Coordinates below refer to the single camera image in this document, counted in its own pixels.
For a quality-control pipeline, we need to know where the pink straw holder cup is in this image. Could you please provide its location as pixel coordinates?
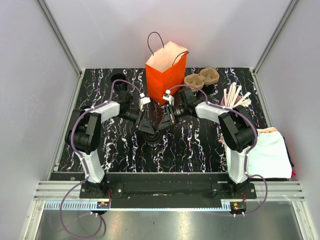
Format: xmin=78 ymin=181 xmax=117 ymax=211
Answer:
xmin=220 ymin=96 xmax=243 ymax=111

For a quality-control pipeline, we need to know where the orange paper bag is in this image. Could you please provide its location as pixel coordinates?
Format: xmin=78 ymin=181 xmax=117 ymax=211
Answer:
xmin=145 ymin=41 xmax=188 ymax=105

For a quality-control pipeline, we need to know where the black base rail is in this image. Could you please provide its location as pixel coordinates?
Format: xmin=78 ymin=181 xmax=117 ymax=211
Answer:
xmin=79 ymin=172 xmax=257 ymax=212

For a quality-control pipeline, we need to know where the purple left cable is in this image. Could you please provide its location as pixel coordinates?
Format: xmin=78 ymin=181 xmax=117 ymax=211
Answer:
xmin=59 ymin=79 xmax=145 ymax=238

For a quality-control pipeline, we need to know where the white folded cloth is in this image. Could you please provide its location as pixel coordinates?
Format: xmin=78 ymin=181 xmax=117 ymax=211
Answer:
xmin=221 ymin=126 xmax=297 ymax=180

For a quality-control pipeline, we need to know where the stack of pulp carriers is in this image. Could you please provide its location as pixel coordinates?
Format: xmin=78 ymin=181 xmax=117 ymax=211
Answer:
xmin=184 ymin=67 xmax=220 ymax=89

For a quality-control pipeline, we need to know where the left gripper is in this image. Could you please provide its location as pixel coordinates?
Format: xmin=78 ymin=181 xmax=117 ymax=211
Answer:
xmin=119 ymin=108 xmax=154 ymax=134

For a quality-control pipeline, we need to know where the single black cup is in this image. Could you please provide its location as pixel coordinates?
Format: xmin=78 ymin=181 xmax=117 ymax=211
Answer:
xmin=146 ymin=140 xmax=160 ymax=148

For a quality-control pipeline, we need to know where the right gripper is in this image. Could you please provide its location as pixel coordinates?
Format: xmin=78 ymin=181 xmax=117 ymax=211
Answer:
xmin=158 ymin=104 xmax=187 ymax=131

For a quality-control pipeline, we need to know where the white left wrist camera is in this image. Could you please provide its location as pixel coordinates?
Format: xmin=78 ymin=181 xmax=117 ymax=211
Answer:
xmin=138 ymin=93 xmax=151 ymax=111

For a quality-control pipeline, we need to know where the red white sachet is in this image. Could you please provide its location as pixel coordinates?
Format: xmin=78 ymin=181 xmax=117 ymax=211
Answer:
xmin=218 ymin=135 xmax=226 ymax=145

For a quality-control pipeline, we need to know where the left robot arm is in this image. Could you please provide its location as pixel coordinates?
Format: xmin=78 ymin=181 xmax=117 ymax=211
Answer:
xmin=65 ymin=90 xmax=156 ymax=198

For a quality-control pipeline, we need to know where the stack of black cups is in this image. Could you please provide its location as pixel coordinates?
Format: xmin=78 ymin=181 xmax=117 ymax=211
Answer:
xmin=110 ymin=73 xmax=128 ymax=93

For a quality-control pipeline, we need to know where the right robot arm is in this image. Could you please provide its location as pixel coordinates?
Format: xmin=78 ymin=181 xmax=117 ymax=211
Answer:
xmin=158 ymin=85 xmax=258 ymax=199

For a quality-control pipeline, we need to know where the single black lid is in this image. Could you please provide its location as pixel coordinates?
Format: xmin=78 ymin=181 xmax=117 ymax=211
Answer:
xmin=143 ymin=127 xmax=161 ymax=141

